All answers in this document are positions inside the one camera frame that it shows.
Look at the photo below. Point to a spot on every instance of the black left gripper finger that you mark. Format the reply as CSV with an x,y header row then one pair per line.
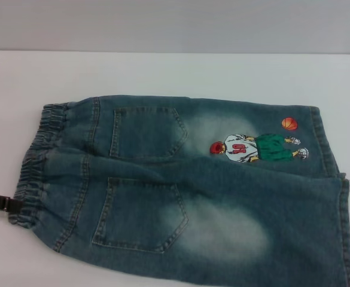
x,y
1,204

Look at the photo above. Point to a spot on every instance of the blue denim shorts basketball print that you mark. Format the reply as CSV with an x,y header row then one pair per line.
x,y
192,209

